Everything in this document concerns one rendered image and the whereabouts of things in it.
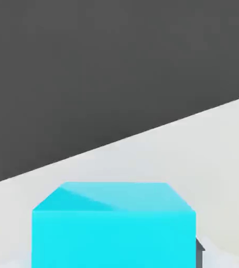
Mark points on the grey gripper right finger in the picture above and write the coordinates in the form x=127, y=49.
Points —
x=199, y=256

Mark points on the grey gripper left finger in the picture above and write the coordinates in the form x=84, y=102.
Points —
x=25, y=265

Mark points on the small cyan cube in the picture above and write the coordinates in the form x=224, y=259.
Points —
x=113, y=236

